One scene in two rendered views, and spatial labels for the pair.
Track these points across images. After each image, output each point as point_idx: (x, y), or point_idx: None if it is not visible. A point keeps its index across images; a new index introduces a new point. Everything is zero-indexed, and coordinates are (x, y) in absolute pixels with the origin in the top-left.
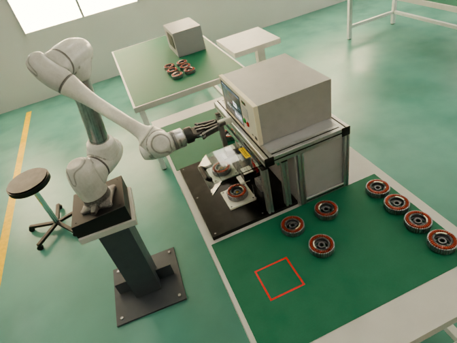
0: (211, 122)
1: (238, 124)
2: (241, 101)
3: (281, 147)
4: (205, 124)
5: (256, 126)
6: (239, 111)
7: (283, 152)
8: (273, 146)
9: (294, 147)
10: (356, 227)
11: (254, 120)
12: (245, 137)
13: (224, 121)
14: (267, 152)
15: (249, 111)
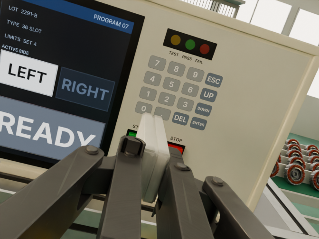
0: (133, 177)
1: (19, 180)
2: (162, 36)
3: (271, 201)
4: (107, 214)
5: (284, 143)
6: (89, 101)
7: (300, 213)
8: (260, 210)
9: (278, 190)
10: None
11: (276, 115)
12: (150, 220)
13: (168, 147)
14: (295, 235)
15: (253, 81)
